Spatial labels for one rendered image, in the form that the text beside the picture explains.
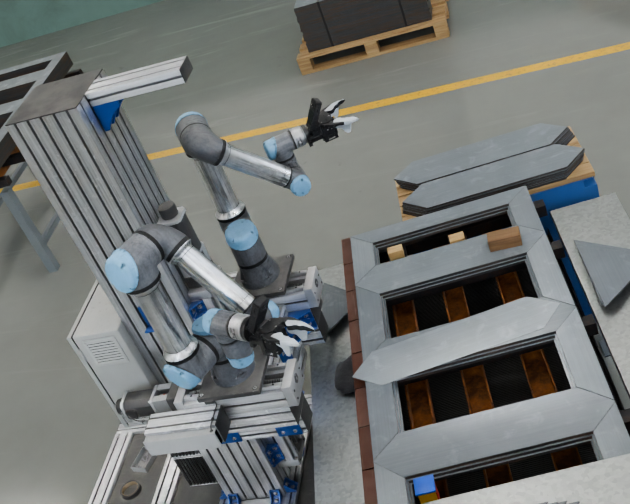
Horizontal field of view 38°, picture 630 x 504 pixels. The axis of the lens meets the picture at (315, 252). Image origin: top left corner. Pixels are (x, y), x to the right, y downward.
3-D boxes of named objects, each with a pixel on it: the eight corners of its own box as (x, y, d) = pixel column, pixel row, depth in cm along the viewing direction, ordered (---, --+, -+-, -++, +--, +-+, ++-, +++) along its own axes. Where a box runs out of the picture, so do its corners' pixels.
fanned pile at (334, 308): (350, 275, 391) (347, 268, 389) (356, 335, 359) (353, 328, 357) (322, 283, 393) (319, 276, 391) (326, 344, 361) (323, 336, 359)
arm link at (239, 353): (267, 346, 274) (254, 319, 268) (245, 373, 267) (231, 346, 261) (247, 342, 278) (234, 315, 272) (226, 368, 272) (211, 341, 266)
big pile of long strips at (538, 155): (569, 125, 406) (566, 114, 402) (594, 171, 373) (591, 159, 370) (394, 178, 419) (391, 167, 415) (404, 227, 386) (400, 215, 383)
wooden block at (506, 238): (520, 235, 346) (518, 225, 344) (522, 245, 342) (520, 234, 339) (489, 243, 349) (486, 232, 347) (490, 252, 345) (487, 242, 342)
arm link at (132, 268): (225, 365, 296) (154, 232, 266) (197, 398, 288) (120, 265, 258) (198, 358, 304) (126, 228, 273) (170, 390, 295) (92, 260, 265)
